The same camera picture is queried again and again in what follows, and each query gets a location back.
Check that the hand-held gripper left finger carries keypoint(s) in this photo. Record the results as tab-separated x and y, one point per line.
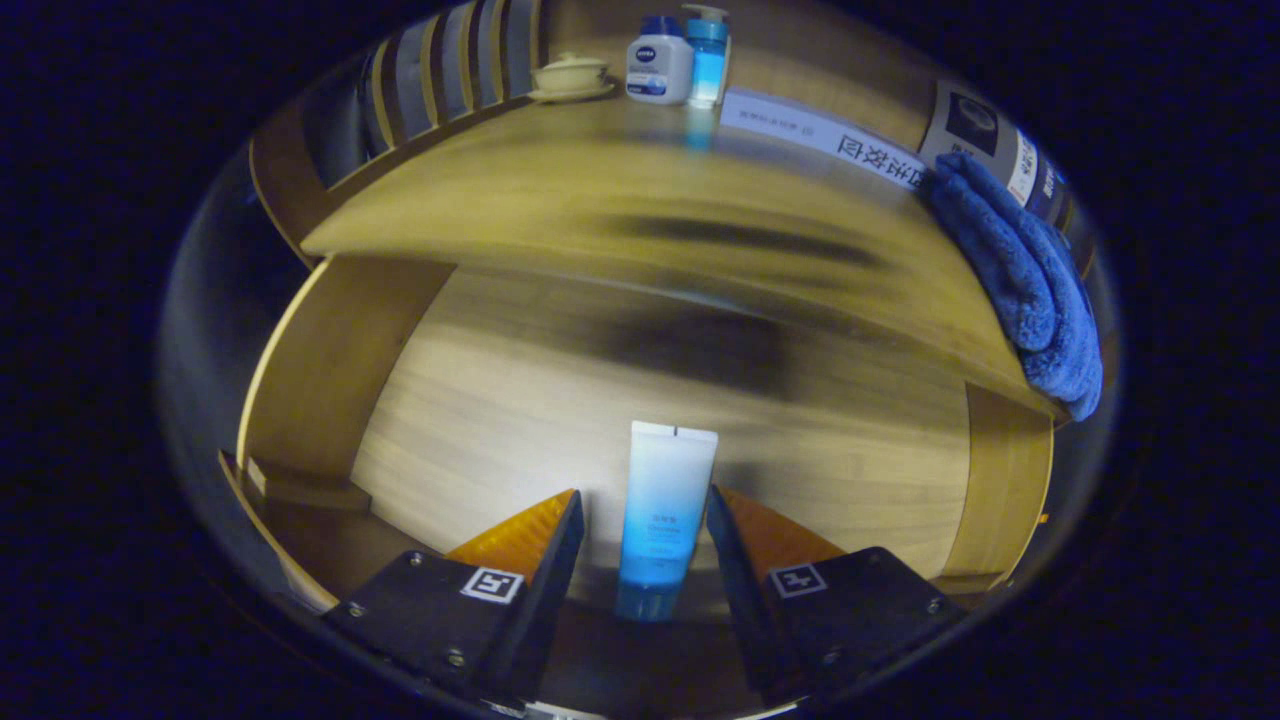
545	600

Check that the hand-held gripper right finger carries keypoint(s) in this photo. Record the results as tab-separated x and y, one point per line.
740	600

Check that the blue white tube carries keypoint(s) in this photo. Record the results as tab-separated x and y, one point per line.
660	500

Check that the wooden drawer with black knob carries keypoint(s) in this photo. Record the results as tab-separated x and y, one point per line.
500	400

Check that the wooden countertop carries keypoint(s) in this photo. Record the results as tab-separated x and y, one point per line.
550	190

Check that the wooden cabinet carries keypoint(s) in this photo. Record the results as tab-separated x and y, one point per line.
285	185

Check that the blue towel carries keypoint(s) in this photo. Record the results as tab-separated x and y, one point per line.
1030	280

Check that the black backdrop cloth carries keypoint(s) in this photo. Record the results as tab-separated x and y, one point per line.
210	320

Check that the flat grey book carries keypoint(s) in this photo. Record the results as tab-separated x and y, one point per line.
800	125

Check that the standing dark blue book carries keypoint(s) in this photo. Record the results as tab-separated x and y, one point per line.
1050	190

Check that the beige lidded teacup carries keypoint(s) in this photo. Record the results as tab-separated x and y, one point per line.
570	75

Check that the standing grey white book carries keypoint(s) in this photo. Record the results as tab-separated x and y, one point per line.
975	120

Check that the blue pump bottle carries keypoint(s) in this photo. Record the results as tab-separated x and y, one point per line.
707	60

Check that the white bottle with blue cap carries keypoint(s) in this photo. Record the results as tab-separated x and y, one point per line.
658	65

